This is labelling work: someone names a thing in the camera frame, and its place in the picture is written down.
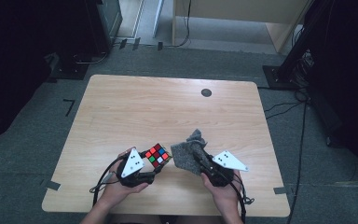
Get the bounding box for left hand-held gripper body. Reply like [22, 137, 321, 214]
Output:
[116, 147, 157, 188]

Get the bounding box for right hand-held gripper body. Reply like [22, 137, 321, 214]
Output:
[200, 150, 249, 188]

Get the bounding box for multicoloured puzzle cube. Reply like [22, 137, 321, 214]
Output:
[144, 143, 172, 169]

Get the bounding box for grey cloth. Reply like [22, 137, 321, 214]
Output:
[170, 128, 213, 176]

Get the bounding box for person's left hand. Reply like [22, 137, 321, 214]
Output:
[101, 147, 150, 208]

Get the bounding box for person's right hand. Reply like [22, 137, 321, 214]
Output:
[200, 172, 242, 216]

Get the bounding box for black stand base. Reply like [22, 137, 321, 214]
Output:
[49, 60, 90, 81]

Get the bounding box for black metal stand with base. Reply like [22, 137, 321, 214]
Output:
[262, 0, 335, 91]

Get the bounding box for black cabinet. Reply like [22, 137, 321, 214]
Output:
[85, 0, 124, 55]

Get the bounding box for dark curtain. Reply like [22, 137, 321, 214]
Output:
[0, 0, 90, 147]
[304, 0, 358, 181]

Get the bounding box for light wooden furniture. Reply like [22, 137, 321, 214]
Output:
[171, 0, 311, 54]

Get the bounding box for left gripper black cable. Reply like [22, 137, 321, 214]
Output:
[89, 157, 123, 208]

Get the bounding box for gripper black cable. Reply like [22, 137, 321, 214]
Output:
[234, 172, 255, 224]
[89, 157, 123, 208]

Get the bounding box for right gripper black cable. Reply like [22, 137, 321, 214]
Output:
[234, 172, 255, 224]

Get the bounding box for long black floor cable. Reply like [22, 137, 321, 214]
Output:
[287, 102, 308, 224]

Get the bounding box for black floor cables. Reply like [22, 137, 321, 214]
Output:
[256, 86, 309, 120]

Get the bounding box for coiled black floor cable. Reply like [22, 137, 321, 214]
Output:
[73, 50, 110, 65]

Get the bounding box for black hanging cable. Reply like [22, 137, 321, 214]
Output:
[164, 0, 192, 49]

